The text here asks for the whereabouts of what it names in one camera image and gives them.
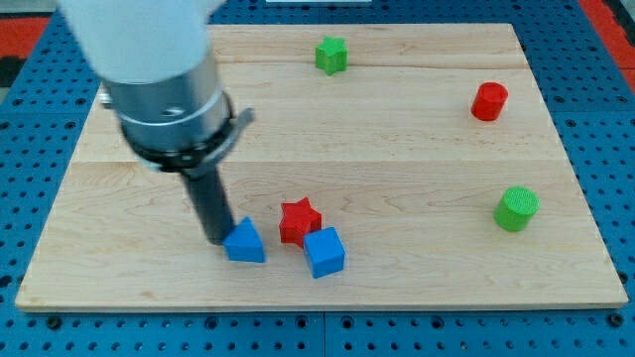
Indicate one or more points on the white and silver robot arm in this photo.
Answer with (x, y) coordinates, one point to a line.
(155, 60)

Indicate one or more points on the red star block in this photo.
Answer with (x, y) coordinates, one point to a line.
(298, 220)

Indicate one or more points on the wooden board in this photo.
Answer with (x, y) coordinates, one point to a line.
(388, 153)

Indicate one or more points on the blue cube block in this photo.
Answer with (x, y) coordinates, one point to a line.
(324, 252)

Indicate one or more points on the blue triangle block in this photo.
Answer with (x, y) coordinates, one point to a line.
(244, 243)

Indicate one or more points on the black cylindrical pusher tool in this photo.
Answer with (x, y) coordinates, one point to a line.
(209, 200)

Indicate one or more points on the green star block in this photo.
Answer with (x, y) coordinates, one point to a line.
(331, 55)

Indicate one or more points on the red cylinder block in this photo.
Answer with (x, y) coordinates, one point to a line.
(489, 101)

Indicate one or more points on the green cylinder block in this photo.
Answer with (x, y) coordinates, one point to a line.
(516, 208)

